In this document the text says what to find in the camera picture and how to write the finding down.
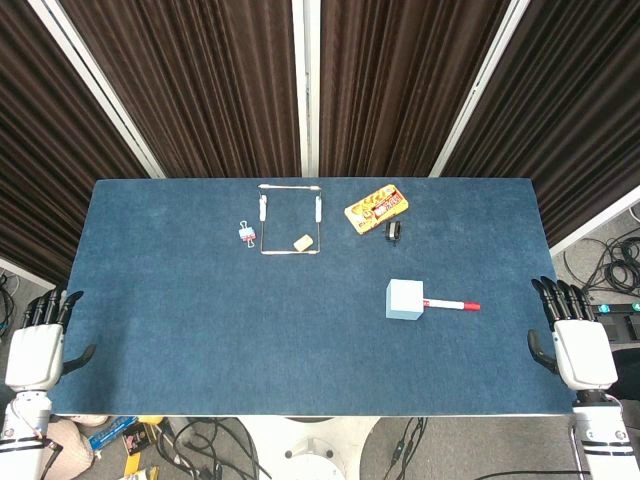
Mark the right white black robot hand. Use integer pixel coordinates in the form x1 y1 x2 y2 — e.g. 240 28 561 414
527 277 620 392

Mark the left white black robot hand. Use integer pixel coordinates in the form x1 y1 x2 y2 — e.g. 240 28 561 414
4 288 97 394

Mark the red white marker pen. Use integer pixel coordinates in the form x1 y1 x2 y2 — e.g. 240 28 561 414
422 298 482 313

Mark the light blue cube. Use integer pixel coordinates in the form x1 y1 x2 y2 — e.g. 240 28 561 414
384 278 426 321

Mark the black trouser leg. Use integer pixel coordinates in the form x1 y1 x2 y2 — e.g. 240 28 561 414
612 347 640 401

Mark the black foot pedal board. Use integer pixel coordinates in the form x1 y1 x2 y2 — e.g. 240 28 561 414
592 301 640 345

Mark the blue cardboard box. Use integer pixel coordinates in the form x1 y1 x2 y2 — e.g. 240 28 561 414
87 415 139 450

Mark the small black printed box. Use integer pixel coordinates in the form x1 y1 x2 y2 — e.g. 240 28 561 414
122 422 157 457

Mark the dark brown curtain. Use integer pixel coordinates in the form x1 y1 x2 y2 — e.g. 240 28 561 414
319 0 511 177
0 0 151 289
59 0 301 179
442 0 640 246

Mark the blue felt table mat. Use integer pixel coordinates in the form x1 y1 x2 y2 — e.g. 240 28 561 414
52 178 591 417

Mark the yellow snack box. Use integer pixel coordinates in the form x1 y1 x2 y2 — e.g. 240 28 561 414
343 183 409 236

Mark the white table base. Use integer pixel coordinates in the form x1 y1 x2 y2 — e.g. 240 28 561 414
239 415 381 480

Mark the white frame rail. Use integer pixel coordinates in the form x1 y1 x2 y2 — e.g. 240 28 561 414
549 184 640 256
0 257 56 291

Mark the black floor cable bundle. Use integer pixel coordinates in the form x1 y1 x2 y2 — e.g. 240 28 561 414
564 237 640 296

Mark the black cable tangle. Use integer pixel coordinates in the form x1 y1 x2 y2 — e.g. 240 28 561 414
157 417 271 480

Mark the black cable with inline switch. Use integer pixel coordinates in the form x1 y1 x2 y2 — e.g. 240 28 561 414
382 417 431 480

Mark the white wire frame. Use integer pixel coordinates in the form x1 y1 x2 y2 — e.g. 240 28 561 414
258 196 323 257

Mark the white frame post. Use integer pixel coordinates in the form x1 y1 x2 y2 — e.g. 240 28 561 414
27 0 166 180
292 0 321 177
428 0 531 177

